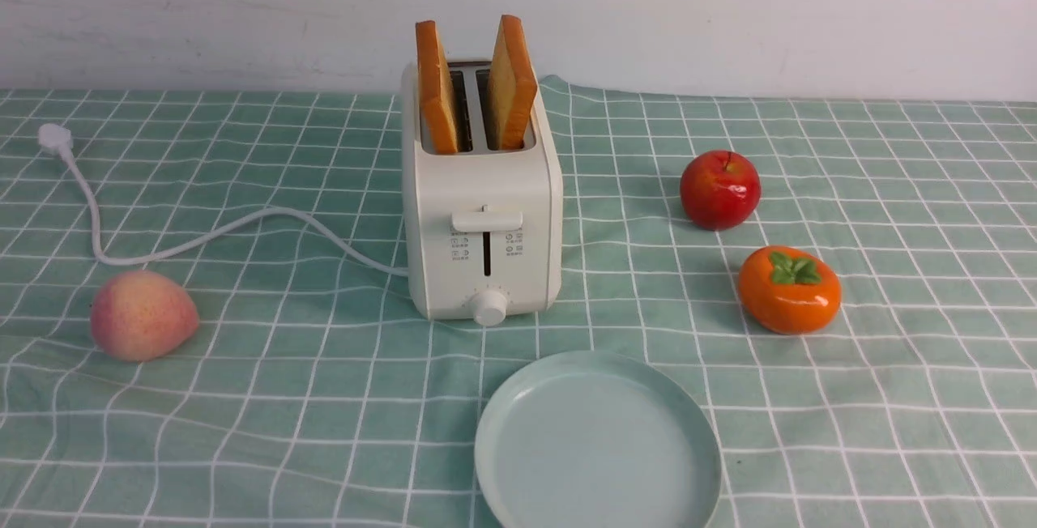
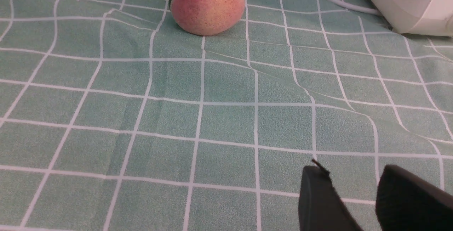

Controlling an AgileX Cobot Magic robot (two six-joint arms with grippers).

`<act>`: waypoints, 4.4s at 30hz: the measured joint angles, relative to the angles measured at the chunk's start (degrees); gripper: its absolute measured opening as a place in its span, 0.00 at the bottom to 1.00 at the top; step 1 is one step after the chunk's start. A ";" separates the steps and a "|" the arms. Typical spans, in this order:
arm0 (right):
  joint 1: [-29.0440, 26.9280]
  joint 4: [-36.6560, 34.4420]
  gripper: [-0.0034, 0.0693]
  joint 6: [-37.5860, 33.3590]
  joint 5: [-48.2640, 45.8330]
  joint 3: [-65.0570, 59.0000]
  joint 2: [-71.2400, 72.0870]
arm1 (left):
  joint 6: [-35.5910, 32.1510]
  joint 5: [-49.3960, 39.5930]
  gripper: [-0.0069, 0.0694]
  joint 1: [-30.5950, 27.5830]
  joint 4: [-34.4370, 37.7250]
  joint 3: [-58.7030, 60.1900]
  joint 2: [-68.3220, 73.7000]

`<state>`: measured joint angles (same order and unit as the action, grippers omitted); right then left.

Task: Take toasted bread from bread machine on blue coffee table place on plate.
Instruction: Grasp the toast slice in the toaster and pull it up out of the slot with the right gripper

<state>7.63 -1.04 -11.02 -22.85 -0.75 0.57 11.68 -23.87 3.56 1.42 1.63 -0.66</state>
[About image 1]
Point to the toast slice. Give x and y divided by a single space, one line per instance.
436 90
512 85

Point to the white two-slot toaster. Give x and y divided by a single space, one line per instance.
483 228

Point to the red apple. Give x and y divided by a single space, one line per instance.
719 190

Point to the light green round plate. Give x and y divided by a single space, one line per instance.
594 439

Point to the orange persimmon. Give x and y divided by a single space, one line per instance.
788 291

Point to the pink peach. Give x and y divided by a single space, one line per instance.
139 316

